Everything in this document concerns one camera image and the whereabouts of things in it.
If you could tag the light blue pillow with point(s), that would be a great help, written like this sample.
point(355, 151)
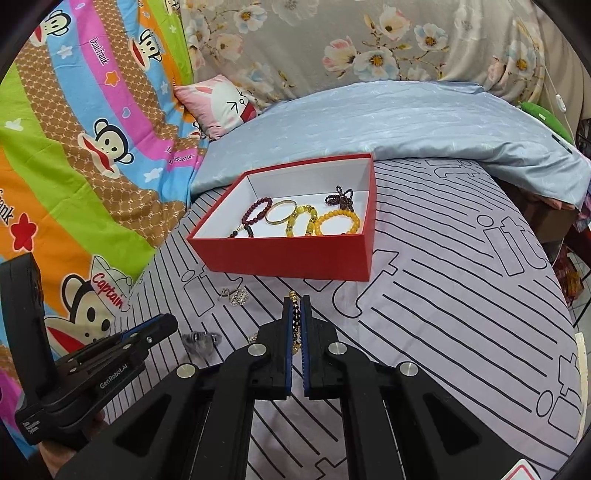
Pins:
point(392, 120)

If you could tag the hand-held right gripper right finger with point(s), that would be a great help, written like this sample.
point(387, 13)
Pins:
point(307, 346)

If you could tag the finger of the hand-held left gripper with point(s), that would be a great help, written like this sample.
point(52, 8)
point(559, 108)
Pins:
point(157, 326)

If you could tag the rose gold bangle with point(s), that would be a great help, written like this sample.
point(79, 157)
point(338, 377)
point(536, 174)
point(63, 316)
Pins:
point(277, 223)

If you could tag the red cardboard box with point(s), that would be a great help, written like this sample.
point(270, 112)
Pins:
point(286, 258)

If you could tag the silver wristwatch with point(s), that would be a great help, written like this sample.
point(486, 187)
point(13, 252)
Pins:
point(198, 344)

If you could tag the pink rabbit pillow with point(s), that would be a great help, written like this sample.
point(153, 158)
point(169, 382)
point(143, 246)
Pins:
point(217, 101)

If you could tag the beige pleated cloth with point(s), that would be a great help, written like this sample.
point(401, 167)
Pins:
point(572, 69)

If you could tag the person's left hand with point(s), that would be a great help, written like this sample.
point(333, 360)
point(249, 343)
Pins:
point(55, 459)

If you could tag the grey striped bed sheet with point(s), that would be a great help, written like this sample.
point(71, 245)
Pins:
point(438, 300)

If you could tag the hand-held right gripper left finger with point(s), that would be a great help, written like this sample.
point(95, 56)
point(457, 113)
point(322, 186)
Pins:
point(290, 346)

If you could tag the brown cardboard box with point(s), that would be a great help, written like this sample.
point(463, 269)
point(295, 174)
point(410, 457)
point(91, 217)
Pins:
point(551, 219)

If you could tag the red and white card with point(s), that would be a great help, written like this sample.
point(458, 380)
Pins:
point(521, 471)

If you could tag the green plush item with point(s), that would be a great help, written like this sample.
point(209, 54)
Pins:
point(542, 113)

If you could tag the cartoon monkey printed blanket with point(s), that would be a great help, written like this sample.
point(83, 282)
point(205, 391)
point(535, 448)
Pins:
point(69, 138)

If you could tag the colourful packets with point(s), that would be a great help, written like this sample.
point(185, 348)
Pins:
point(568, 272)

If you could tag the grey floral bed sheet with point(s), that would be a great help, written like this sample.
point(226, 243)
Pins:
point(323, 41)

